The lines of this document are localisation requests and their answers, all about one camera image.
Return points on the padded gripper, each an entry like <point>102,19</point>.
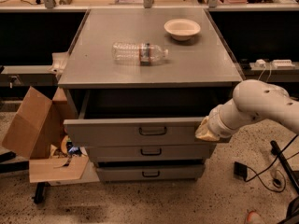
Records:
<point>216,126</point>

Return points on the grey top drawer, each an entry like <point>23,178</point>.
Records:
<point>140,117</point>

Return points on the grey drawer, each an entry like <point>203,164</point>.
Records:
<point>140,117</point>
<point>151,153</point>
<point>120,174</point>

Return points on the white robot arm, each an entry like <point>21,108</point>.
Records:
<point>252,101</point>

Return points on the grey metal drawer cabinet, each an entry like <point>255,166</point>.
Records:
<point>140,81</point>

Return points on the grey middle drawer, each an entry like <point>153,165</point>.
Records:
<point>151,153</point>

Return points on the grey bottom drawer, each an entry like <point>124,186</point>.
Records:
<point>120,174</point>

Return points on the black metal stand leg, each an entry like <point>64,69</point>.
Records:
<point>292,175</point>

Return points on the white power strip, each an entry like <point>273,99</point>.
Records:
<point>275,64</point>

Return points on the white paper bowl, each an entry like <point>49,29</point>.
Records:
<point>182,29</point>

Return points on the clear plastic water bottle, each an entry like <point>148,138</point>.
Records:
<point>138,53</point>

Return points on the yellow banana toy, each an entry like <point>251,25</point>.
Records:
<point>63,145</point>

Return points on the brown cardboard box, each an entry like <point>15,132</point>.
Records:
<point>34,130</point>

